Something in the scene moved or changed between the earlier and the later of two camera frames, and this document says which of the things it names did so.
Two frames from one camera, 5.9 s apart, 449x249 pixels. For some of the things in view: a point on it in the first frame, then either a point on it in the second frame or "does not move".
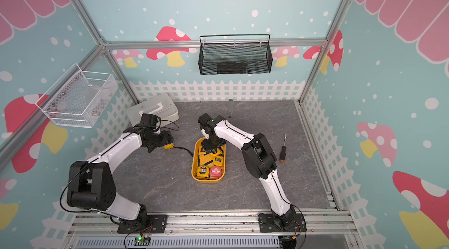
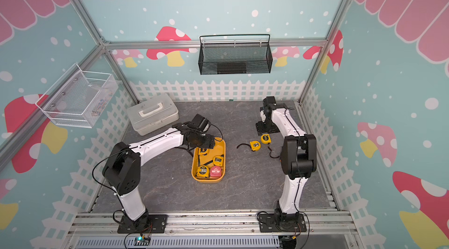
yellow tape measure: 202,151 does not move
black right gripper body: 213,144 → 266,127
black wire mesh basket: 235,54 does not move
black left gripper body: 159,139 → 202,141
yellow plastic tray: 207,167 does not move
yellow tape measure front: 203,171 does not move
